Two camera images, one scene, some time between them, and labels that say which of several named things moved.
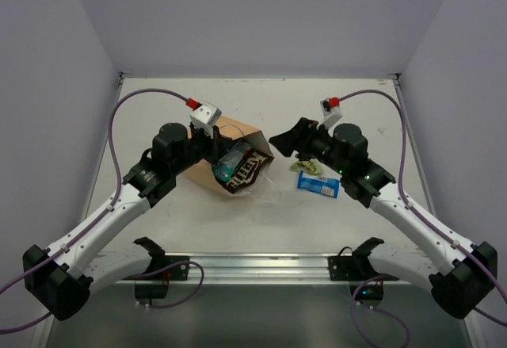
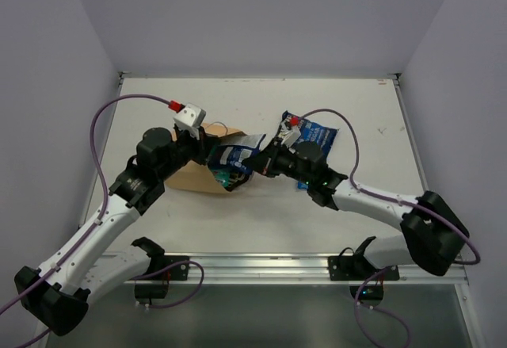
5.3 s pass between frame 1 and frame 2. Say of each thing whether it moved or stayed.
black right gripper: moved
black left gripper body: stayed
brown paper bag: moved
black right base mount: stayed
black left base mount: stayed
